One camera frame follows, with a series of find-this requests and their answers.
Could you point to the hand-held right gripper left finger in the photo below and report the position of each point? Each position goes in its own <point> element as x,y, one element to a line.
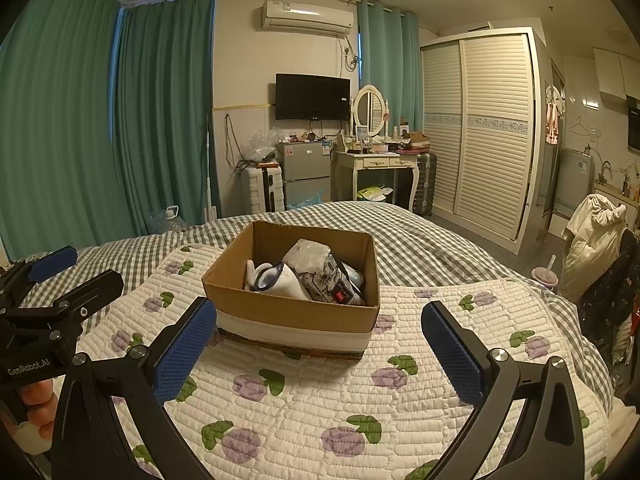
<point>182,350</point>

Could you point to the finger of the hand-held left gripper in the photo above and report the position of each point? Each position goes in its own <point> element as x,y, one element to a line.
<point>90,292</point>
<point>50,262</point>

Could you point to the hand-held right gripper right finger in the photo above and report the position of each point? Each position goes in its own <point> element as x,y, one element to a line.
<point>452,355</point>

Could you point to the brown cardboard box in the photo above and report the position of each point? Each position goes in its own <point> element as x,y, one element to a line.
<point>290,315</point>

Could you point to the white sock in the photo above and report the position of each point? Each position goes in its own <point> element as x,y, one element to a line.
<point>280,285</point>

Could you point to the blue plastic packet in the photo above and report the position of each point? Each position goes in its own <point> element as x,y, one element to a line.
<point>355,275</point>

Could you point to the floral tissue pack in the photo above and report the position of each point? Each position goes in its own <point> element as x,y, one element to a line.
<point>325,275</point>

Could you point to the person's left hand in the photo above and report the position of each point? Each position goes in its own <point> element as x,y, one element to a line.
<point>37,397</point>

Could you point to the clear water bottle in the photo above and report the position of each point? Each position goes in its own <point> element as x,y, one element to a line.
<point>167,220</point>

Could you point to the cup with straw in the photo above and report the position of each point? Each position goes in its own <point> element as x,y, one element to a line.
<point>545,276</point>

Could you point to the floral quilted blanket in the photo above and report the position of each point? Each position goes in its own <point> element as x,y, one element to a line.
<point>300,410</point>

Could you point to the teal curtain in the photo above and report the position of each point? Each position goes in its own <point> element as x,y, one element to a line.
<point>165,110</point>
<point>390,60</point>
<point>55,110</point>

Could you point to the dark floral garment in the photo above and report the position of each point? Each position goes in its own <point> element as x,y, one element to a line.
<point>612,300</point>

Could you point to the white pole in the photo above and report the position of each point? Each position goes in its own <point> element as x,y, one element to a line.
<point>208,170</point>

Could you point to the silver suitcase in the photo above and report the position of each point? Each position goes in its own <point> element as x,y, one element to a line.
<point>425,185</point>

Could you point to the white suitcase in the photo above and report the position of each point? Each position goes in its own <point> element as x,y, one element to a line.
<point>262,187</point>

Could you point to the yellow bag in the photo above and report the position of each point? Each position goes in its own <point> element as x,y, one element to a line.
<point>372,192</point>

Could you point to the white garment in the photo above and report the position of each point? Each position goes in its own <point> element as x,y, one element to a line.
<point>592,240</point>

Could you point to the white dressing table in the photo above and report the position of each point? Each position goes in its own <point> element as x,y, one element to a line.
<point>377,161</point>

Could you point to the grey washing machine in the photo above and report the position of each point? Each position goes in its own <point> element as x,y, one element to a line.
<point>572,180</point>

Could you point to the grey mini fridge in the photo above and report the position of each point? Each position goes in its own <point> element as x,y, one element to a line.
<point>302,170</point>

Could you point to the clear plastic bag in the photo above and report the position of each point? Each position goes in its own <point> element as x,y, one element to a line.
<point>260,147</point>

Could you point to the white louvred wardrobe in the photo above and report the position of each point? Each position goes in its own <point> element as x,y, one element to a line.
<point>480,135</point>

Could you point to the pink hanging garment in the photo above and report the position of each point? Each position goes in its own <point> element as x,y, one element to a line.
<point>552,120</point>

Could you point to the oval white mirror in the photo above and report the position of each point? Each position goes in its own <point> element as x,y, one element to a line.
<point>370,110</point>

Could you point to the black television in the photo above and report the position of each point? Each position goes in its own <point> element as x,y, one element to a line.
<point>312,96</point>

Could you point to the black range hood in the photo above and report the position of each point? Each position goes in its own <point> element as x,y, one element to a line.
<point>634,125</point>

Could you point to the white air conditioner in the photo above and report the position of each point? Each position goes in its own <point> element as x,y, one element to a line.
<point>305,17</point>

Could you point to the white wall cabinets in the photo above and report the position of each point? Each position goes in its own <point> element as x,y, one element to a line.
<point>617,72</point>

